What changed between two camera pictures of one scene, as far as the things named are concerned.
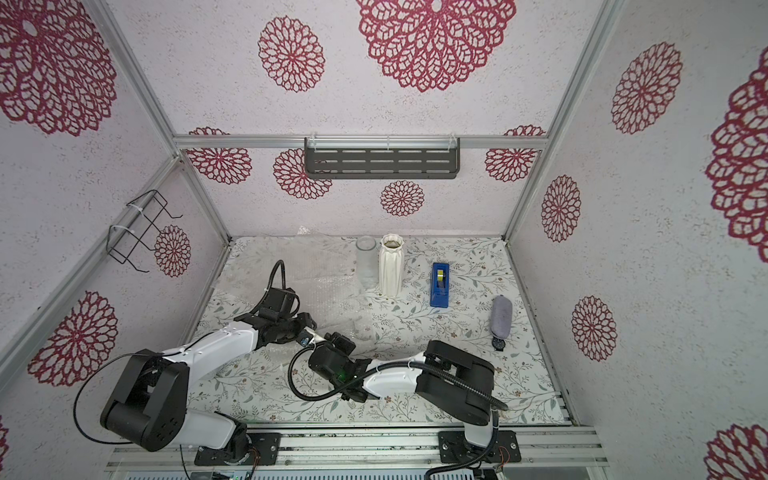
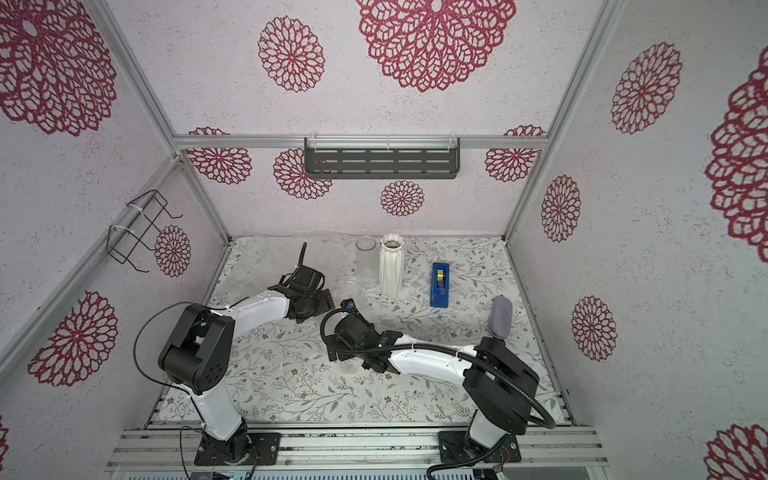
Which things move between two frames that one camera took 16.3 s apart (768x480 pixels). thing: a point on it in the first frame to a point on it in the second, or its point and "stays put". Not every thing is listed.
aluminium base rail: (464, 447) stays put
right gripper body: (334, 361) to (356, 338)
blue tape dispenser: (439, 287) stays put
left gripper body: (293, 327) to (319, 303)
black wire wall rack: (144, 210) stays put
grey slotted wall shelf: (381, 157) stays put
